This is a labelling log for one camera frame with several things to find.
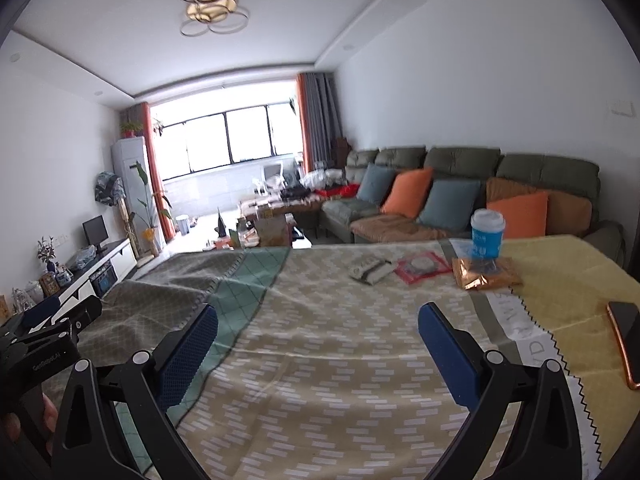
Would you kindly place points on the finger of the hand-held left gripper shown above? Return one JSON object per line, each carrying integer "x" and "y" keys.
{"x": 75, "y": 322}

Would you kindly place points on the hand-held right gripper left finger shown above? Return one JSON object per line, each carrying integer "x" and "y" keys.
{"x": 187, "y": 355}

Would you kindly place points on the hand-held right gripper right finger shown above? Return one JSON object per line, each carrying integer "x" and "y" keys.
{"x": 450, "y": 355}

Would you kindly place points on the person's left hand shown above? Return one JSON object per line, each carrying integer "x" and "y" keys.
{"x": 10, "y": 427}

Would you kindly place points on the white television cabinet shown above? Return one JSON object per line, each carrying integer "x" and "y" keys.
{"x": 105, "y": 265}

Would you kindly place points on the vase with branches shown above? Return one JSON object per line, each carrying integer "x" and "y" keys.
{"x": 47, "y": 255}

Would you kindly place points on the flat gold foil packet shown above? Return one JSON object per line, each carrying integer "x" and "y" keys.
{"x": 485, "y": 275}

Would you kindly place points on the black television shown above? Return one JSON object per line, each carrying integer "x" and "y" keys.
{"x": 95, "y": 232}

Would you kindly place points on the red-rimmed clear plastic bag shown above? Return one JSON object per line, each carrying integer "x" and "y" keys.
{"x": 422, "y": 266}

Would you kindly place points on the cigarette box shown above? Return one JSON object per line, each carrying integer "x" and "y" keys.
{"x": 370, "y": 270}

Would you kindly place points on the blue cup with white lid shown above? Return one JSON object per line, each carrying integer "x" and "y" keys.
{"x": 487, "y": 240}

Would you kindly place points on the patterned green beige tablecloth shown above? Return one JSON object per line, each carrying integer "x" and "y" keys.
{"x": 325, "y": 360}

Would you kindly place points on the small white bin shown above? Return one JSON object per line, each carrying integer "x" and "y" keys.
{"x": 183, "y": 225}

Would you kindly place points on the hanging blue patterned cloth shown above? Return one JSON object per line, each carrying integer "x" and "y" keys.
{"x": 109, "y": 189}

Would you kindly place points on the brown seat pad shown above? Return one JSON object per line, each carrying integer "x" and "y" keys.
{"x": 390, "y": 227}

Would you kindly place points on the tall leafy potted plant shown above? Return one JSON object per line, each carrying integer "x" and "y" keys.
{"x": 145, "y": 200}

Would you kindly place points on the grey-blue cushion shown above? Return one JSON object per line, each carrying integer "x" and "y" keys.
{"x": 375, "y": 185}
{"x": 447, "y": 205}

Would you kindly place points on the cluttered coffee table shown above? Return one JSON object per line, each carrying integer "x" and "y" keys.
{"x": 270, "y": 225}

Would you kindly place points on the orange cushion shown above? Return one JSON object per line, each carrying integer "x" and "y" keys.
{"x": 407, "y": 192}
{"x": 522, "y": 215}

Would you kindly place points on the white floor air conditioner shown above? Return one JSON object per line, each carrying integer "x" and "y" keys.
{"x": 127, "y": 160}

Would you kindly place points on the smartphone with orange case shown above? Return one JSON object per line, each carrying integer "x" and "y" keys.
{"x": 627, "y": 335}

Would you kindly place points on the brown back cushion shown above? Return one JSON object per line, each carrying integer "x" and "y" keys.
{"x": 570, "y": 210}

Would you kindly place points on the pile of black clothes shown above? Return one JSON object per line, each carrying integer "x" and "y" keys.
{"x": 292, "y": 192}

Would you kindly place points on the olive green sofa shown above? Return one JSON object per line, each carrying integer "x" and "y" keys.
{"x": 460, "y": 160}

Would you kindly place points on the red cloth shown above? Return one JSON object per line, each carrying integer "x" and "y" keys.
{"x": 340, "y": 192}

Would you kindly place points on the white office chair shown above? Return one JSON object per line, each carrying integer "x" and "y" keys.
{"x": 273, "y": 177}

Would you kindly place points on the small potted green plant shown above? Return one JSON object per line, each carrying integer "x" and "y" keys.
{"x": 131, "y": 129}

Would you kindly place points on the pile of white bags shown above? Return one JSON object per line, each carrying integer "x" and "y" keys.
{"x": 322, "y": 180}

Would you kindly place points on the large balcony window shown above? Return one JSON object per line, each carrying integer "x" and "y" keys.
{"x": 225, "y": 135}

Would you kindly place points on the brown wooden cabinet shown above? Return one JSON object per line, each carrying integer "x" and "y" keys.
{"x": 342, "y": 155}

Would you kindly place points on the orange and grey curtain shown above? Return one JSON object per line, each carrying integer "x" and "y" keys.
{"x": 317, "y": 120}

